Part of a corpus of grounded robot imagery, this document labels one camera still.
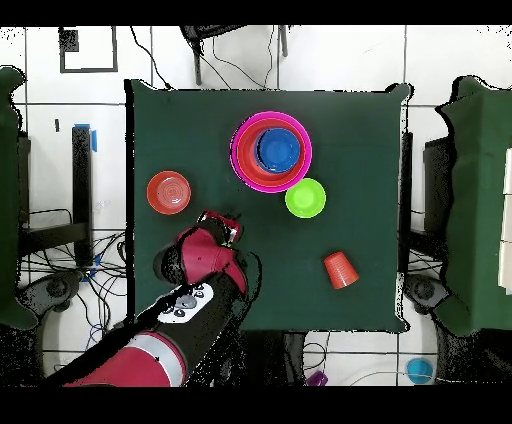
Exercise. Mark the small dark blue bowl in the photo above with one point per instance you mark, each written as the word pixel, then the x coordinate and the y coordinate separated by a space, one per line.
pixel 278 150

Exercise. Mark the orange cup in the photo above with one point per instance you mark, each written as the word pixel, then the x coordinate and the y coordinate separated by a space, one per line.
pixel 340 272

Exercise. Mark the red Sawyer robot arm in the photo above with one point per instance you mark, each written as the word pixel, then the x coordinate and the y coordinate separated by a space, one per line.
pixel 200 260

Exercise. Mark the small orange bowl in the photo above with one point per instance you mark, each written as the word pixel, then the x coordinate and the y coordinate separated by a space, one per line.
pixel 168 192

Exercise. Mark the large orange bowl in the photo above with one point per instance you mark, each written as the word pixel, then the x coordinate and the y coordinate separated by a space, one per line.
pixel 244 160

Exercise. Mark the small green bowl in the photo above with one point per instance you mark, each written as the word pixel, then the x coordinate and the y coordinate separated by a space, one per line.
pixel 306 198

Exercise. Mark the large pink bowl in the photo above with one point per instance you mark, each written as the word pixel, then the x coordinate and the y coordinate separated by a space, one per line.
pixel 272 114

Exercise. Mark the dark green tablecloth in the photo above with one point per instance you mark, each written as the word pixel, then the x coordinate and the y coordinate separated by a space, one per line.
pixel 360 240

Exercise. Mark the black metal stand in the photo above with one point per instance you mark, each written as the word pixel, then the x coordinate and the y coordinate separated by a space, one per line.
pixel 82 180
pixel 438 180

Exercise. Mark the blue tape strip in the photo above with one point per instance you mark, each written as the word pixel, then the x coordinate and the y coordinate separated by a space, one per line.
pixel 94 142

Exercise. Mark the small purple object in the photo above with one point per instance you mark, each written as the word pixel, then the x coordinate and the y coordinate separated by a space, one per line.
pixel 318 378

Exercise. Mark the green cloth covered table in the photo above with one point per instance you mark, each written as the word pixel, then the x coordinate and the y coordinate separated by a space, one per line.
pixel 8 200
pixel 480 200

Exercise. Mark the blue disc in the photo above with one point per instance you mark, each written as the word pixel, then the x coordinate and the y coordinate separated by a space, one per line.
pixel 419 370

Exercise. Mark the black camera tripod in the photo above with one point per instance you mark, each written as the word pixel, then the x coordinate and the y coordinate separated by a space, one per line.
pixel 197 60

